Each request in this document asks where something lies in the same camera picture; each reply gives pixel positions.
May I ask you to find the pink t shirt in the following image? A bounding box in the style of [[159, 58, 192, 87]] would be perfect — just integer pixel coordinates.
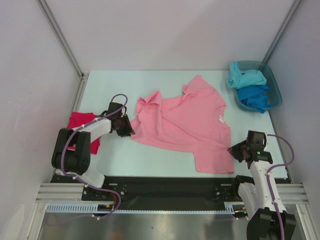
[[131, 75, 235, 174]]

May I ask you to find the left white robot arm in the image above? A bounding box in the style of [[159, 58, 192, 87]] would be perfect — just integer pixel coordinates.
[[51, 102, 135, 200]]

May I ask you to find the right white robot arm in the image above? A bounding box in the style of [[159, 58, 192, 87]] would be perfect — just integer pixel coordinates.
[[228, 130, 297, 240]]

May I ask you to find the red folded t shirt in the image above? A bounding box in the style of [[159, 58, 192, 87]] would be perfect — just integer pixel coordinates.
[[67, 111, 101, 155]]

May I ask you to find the dark blue t shirt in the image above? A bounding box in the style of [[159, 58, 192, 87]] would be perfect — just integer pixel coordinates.
[[236, 85, 272, 114]]

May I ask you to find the teal plastic bin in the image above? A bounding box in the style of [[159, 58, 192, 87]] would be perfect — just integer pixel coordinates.
[[232, 60, 283, 112]]

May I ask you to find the light blue t shirt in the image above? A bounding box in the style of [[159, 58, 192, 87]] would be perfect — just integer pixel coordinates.
[[227, 62, 267, 90]]

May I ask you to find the light blue slotted cable duct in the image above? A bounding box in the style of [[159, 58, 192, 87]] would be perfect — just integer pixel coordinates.
[[46, 200, 235, 214]]

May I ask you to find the left aluminium frame post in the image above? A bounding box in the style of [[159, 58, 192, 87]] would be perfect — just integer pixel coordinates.
[[36, 0, 89, 79]]

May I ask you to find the aluminium frame post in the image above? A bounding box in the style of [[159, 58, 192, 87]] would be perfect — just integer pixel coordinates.
[[262, 0, 304, 64], [36, 0, 89, 79]]

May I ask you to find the right aluminium frame post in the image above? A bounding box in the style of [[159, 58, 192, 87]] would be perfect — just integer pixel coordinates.
[[262, 0, 304, 64]]

